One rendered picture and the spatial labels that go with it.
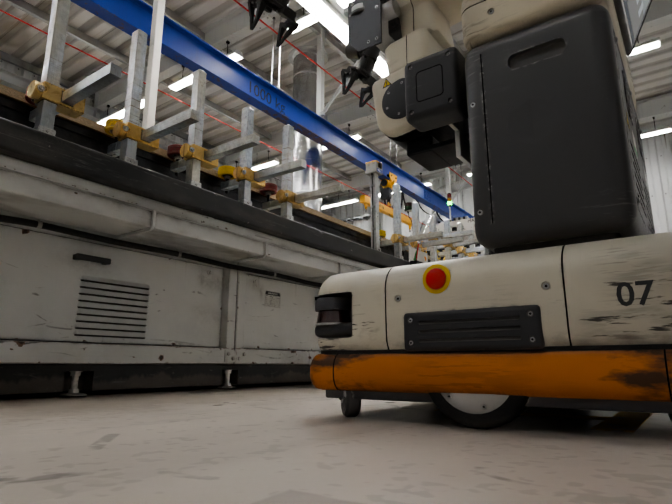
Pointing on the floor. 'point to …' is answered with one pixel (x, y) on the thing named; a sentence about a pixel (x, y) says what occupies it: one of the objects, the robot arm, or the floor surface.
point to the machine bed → (144, 305)
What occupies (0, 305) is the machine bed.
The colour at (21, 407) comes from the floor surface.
